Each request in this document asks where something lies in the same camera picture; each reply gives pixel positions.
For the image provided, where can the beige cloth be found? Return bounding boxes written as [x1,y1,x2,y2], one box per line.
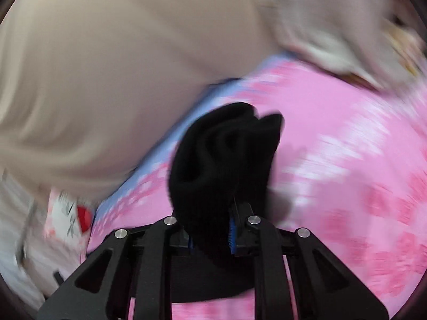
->
[0,0,277,204]

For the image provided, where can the pale pink blanket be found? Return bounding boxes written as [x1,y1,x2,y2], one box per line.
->
[254,0,424,90]

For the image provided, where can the pink floral bedsheet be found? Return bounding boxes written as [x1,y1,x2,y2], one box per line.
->
[80,53,427,320]

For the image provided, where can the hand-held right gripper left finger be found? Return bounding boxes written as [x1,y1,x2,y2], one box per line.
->
[36,216,196,320]

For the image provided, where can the white printed pillow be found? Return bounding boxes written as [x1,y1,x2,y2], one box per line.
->
[42,187,97,244]

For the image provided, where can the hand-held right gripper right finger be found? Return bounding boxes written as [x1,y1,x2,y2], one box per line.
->
[228,202,390,320]

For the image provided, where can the black pants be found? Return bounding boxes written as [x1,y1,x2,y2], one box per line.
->
[167,102,286,304]

